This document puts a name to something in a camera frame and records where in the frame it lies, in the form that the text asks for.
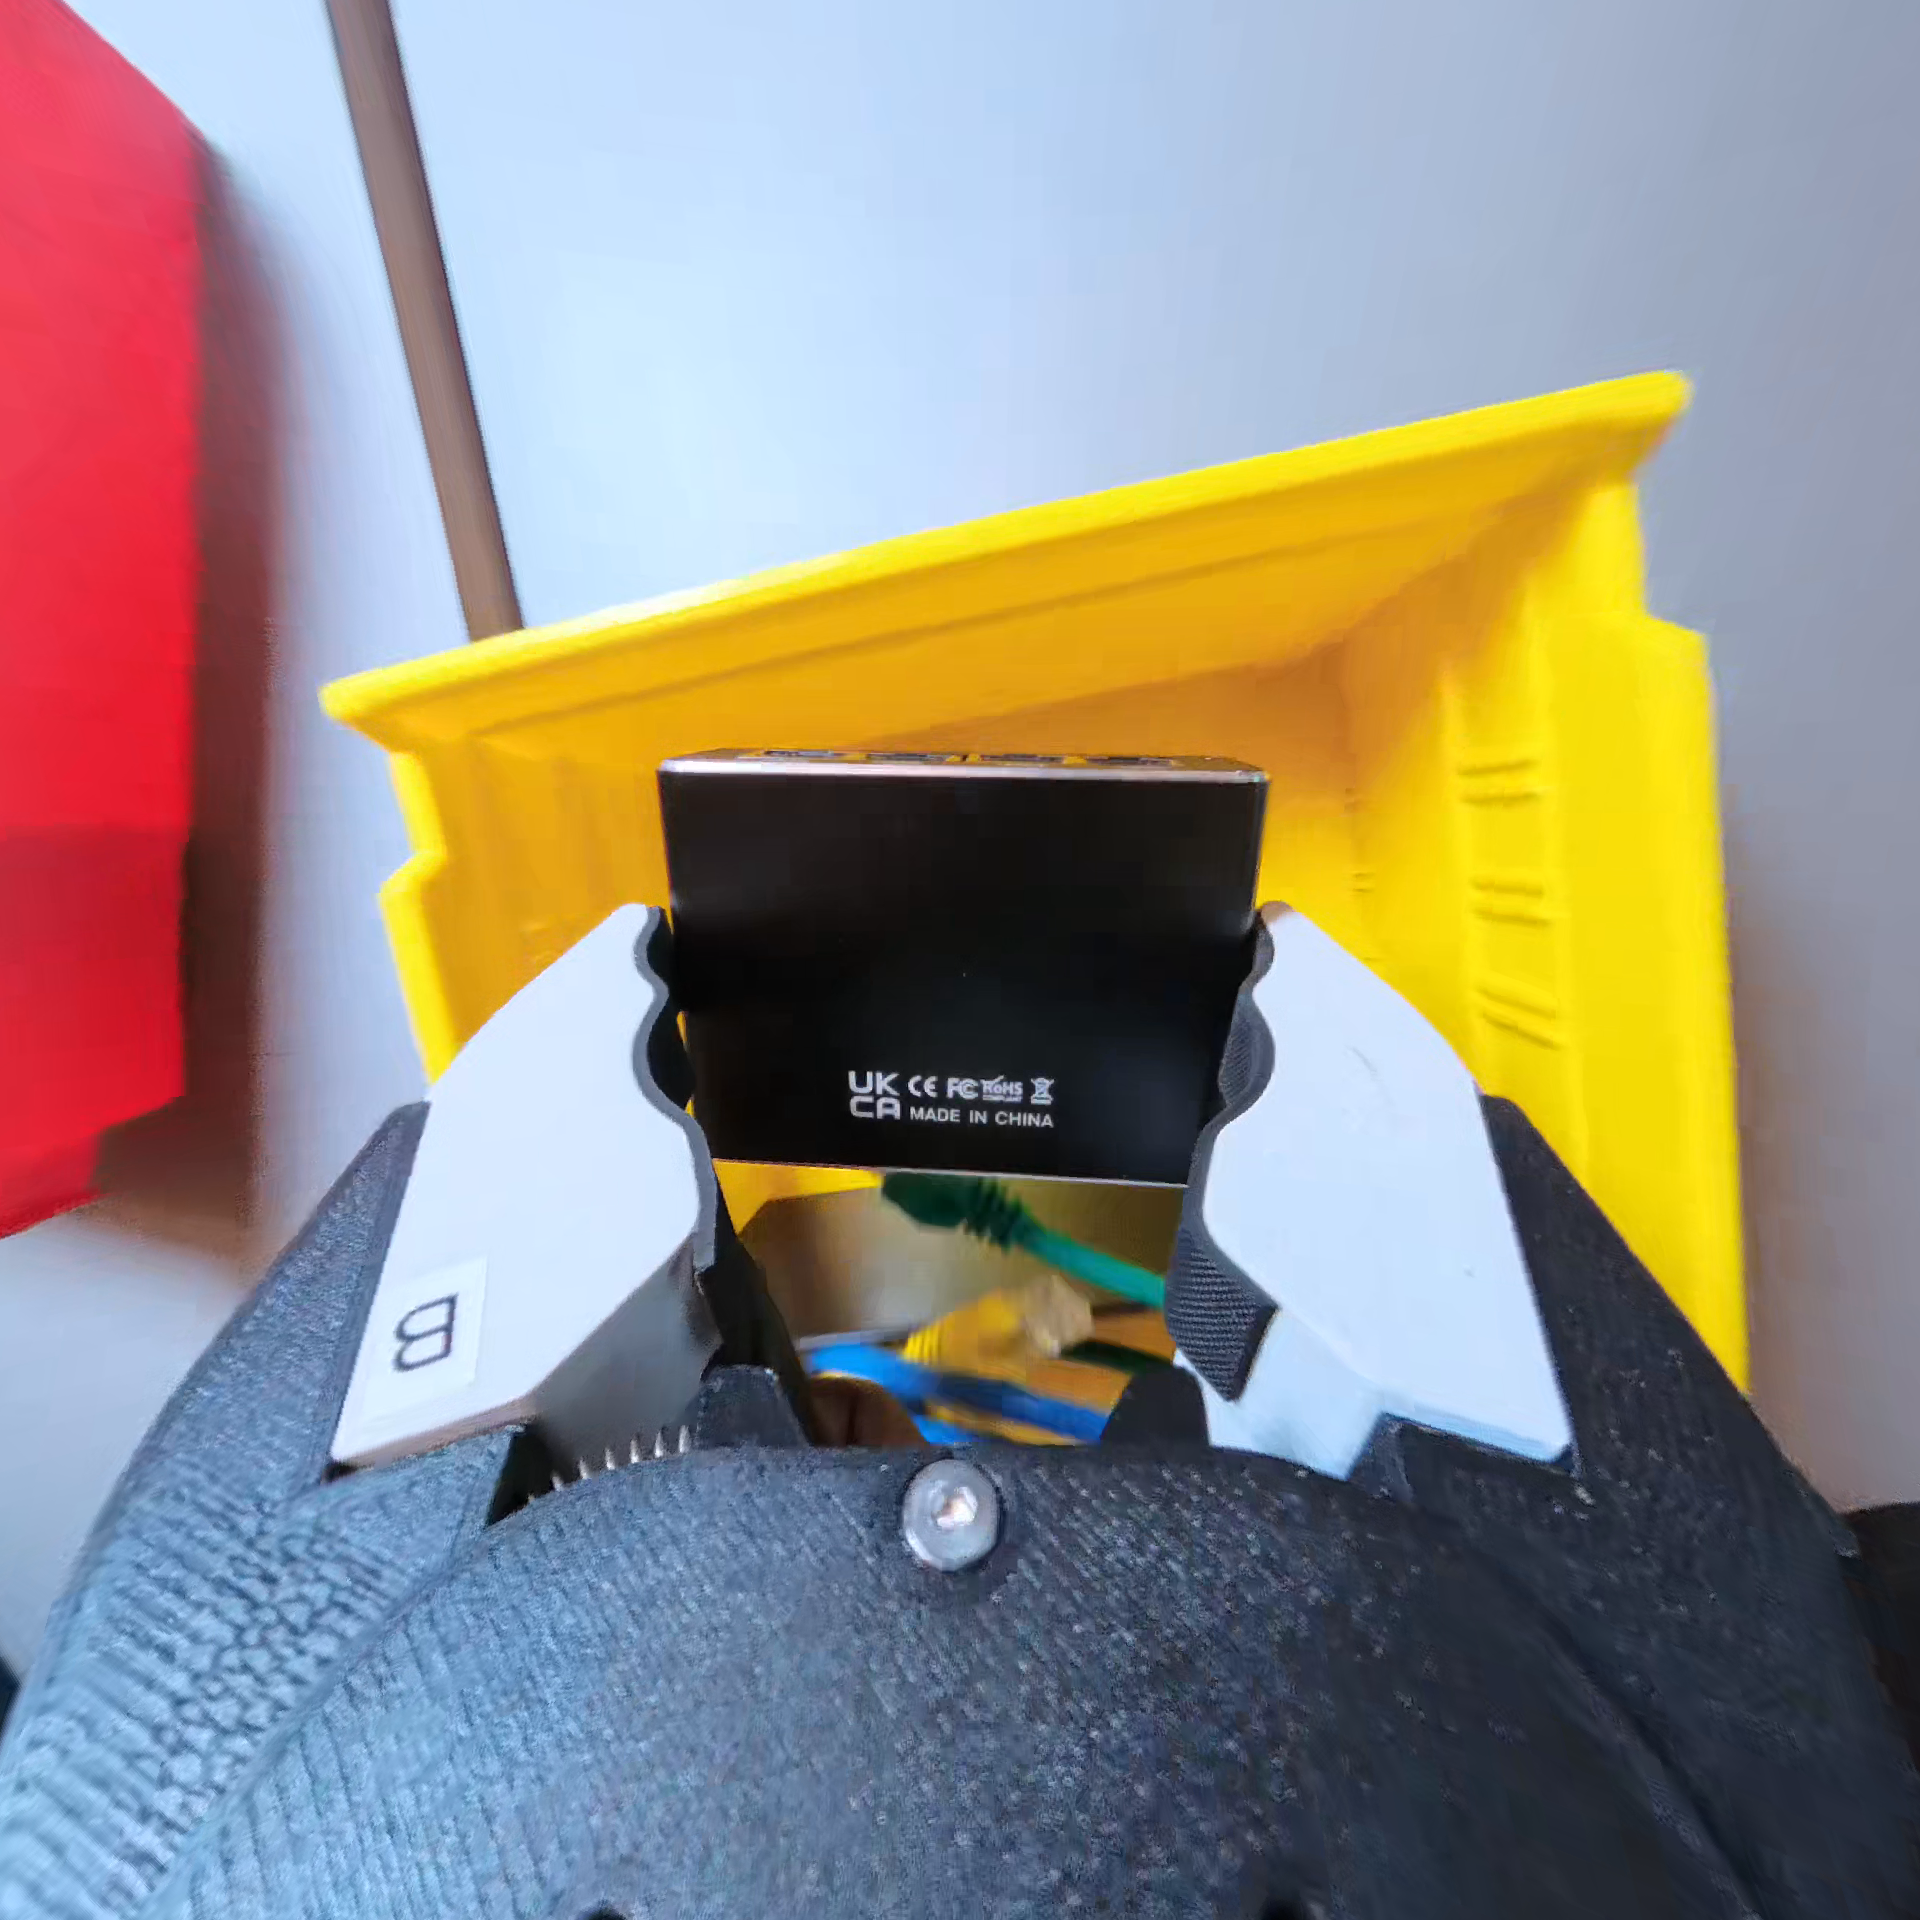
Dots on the yellow plastic bin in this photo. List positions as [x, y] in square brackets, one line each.
[1050, 599]

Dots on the black ethernet splitter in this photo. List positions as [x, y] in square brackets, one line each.
[961, 930]

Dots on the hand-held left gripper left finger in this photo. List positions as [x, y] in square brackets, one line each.
[524, 1200]

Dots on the red plastic bin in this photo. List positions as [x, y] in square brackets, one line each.
[89, 599]

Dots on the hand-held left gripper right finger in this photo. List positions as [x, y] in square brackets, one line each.
[1380, 1200]

